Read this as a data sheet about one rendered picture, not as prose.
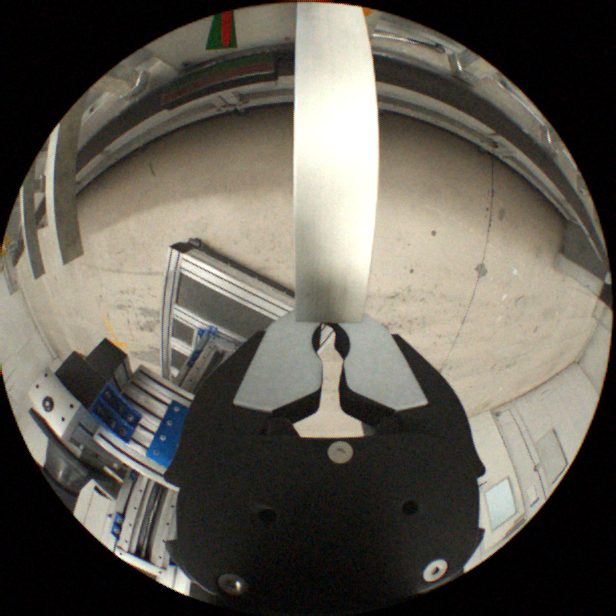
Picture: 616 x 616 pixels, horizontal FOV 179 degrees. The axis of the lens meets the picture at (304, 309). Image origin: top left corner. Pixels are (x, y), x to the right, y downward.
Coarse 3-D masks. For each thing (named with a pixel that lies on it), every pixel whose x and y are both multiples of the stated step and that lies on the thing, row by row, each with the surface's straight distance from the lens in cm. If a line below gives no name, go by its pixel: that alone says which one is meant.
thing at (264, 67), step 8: (256, 64) 32; (264, 64) 31; (224, 72) 33; (232, 72) 32; (240, 72) 32; (248, 72) 31; (256, 72) 31; (200, 80) 34; (208, 80) 33; (216, 80) 33; (224, 80) 32; (184, 88) 35; (192, 88) 34; (168, 96) 37; (176, 96) 35
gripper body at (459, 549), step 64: (256, 448) 5; (320, 448) 5; (384, 448) 5; (448, 448) 6; (192, 512) 5; (256, 512) 5; (320, 512) 5; (384, 512) 5; (448, 512) 6; (192, 576) 6; (256, 576) 5; (320, 576) 5; (384, 576) 5; (448, 576) 6
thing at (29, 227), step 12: (24, 180) 52; (24, 192) 51; (24, 204) 50; (24, 216) 50; (24, 228) 49; (36, 228) 50; (24, 240) 51; (36, 240) 49; (36, 252) 49; (36, 264) 49; (36, 276) 49
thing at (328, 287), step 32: (320, 32) 11; (352, 32) 12; (320, 64) 9; (352, 64) 10; (320, 96) 8; (352, 96) 9; (320, 128) 8; (352, 128) 8; (320, 160) 7; (352, 160) 8; (320, 192) 7; (352, 192) 7; (320, 224) 7; (352, 224) 7; (320, 256) 7; (352, 256) 8; (320, 288) 8; (352, 288) 8; (320, 320) 9; (352, 320) 9
